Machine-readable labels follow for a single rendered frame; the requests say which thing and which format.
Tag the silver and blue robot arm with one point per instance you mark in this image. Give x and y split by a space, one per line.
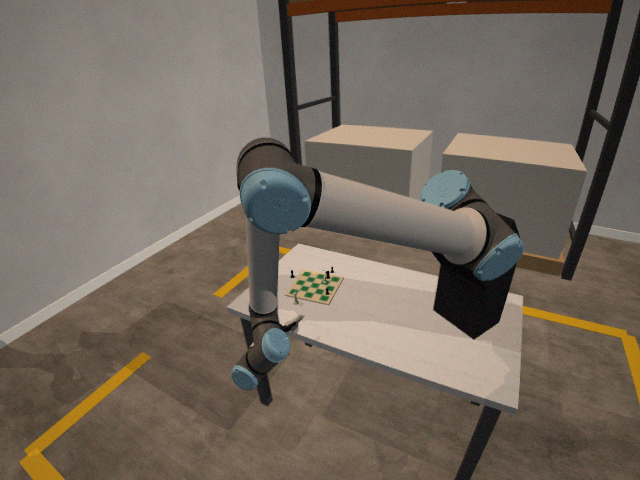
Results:
451 218

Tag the green and cream chessboard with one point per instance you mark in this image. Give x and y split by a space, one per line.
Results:
309 286

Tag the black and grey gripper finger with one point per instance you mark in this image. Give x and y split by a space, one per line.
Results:
293 324

